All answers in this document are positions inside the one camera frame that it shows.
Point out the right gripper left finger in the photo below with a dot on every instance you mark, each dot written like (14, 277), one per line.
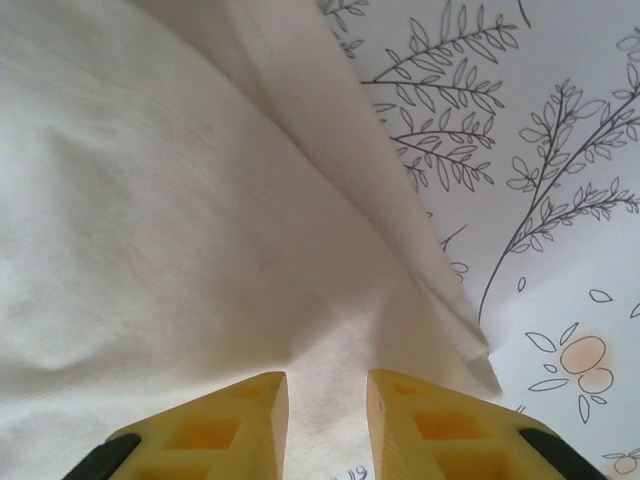
(210, 440)

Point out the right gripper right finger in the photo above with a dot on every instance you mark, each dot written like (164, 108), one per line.
(450, 435)

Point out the cream t-shirt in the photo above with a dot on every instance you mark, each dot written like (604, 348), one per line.
(175, 200)

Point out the floral tablecloth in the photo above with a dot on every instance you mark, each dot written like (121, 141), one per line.
(550, 150)

